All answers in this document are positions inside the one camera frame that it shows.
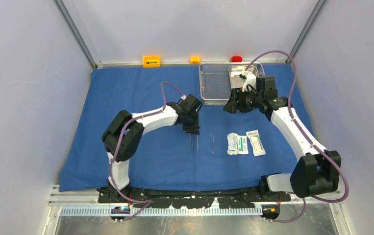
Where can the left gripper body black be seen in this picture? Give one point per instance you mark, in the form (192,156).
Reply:
(192,125)

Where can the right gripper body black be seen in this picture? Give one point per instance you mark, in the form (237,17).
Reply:
(247,99)

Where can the wire mesh steel tray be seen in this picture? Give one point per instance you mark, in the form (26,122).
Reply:
(214,83)

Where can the steel forceps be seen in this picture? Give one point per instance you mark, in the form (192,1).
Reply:
(191,143)

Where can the white gauze roll packet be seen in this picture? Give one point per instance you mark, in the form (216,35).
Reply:
(232,144)

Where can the pointed steel tweezers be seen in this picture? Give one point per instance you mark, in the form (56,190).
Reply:
(212,141)

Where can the green white sterile packet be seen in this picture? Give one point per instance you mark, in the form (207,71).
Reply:
(242,145)

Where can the blue surgical wrap cloth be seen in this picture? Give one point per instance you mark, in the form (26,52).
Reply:
(163,160)

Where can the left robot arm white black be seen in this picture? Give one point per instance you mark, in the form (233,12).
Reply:
(123,136)

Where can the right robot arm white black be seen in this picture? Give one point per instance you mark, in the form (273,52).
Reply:
(316,171)

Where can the red toy block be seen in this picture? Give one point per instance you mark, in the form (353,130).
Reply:
(236,59)

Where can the small orange toy block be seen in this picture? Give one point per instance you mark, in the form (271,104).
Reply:
(195,60)

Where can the yellow toy block large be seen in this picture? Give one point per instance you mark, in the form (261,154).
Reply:
(153,61)

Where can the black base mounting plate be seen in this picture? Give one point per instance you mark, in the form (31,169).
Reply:
(163,199)

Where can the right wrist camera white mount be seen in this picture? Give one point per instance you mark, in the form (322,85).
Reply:
(249,79)

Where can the aluminium frame rail right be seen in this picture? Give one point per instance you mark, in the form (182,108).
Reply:
(308,25)

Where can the aluminium front rail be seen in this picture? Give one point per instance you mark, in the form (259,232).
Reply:
(85,203)

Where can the aluminium frame post left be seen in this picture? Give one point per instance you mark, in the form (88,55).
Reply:
(73,28)

